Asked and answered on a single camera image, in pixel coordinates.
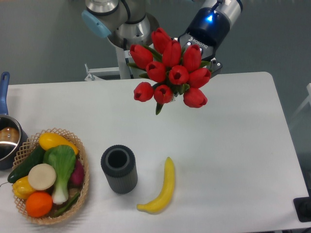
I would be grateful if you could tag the orange fruit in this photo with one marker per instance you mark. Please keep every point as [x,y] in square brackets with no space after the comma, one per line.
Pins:
[39,204]

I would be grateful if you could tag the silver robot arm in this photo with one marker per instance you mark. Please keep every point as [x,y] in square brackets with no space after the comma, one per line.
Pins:
[126,22]

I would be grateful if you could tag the green bean pod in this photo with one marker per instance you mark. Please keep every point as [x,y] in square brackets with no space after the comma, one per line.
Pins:
[68,205]

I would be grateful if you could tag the blue handled saucepan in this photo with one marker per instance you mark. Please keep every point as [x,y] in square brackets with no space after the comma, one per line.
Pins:
[12,136]

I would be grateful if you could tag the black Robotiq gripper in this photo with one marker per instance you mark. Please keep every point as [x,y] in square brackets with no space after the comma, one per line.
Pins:
[207,30]

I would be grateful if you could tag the yellow squash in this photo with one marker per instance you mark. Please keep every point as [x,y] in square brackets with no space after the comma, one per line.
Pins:
[50,140]

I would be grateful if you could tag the white object at right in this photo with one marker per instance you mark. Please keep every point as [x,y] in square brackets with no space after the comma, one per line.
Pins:
[301,109]

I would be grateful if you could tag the black box at edge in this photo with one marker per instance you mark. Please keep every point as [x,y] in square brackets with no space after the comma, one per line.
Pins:
[303,208]

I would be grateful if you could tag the cream round slice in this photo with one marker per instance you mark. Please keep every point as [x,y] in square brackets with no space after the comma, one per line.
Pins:
[42,177]

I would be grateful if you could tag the green bok choy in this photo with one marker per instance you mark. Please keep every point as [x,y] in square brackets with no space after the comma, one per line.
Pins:
[62,158]

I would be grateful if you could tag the purple red vegetable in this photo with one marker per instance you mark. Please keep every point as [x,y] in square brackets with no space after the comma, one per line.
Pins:
[77,177]

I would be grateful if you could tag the red tulip bouquet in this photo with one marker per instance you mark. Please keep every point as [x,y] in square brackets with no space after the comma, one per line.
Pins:
[175,71]

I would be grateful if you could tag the woven wicker basket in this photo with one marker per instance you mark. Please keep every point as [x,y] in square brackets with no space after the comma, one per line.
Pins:
[74,190]

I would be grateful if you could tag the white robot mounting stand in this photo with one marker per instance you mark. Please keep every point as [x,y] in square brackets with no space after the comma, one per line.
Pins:
[122,71]

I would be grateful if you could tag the yellow banana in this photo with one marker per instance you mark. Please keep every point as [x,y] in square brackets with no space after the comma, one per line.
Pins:
[166,194]

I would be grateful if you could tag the yellow bell pepper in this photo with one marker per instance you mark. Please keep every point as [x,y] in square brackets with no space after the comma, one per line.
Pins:
[22,188]

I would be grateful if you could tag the dark green cucumber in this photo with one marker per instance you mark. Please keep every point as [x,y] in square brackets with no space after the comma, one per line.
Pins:
[22,170]

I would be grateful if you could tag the dark grey ribbed vase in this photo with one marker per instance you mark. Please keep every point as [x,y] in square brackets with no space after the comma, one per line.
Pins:
[118,163]

